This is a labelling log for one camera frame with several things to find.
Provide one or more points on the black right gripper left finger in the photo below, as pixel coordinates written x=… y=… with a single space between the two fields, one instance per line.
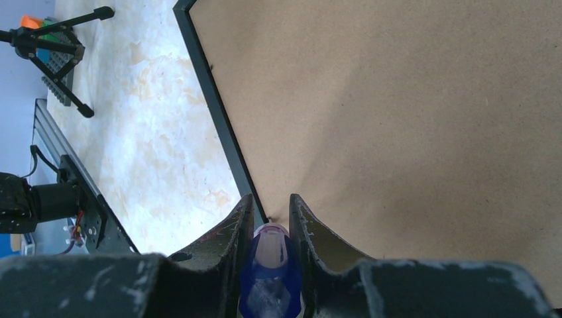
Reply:
x=200 y=280

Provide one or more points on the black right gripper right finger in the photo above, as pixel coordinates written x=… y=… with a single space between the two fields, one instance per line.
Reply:
x=341 y=281

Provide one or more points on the blue red handled screwdriver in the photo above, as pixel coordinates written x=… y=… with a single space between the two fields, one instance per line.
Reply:
x=271 y=277

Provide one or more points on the black wooden picture frame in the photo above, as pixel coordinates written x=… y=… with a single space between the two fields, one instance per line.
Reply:
x=414 y=129

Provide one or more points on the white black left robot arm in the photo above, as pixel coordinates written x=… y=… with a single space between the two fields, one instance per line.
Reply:
x=24 y=206

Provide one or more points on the grey brick baseplate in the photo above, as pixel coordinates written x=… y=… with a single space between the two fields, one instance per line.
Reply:
x=55 y=61

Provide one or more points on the black microphone on stand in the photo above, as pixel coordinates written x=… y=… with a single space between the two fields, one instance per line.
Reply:
x=27 y=41

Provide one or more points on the orange curved toy brick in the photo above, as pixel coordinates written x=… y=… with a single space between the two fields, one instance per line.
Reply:
x=31 y=22

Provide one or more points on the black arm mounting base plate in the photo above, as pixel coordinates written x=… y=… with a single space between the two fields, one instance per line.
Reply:
x=101 y=229

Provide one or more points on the aluminium front frame rail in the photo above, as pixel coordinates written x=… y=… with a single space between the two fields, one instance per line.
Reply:
x=60 y=152

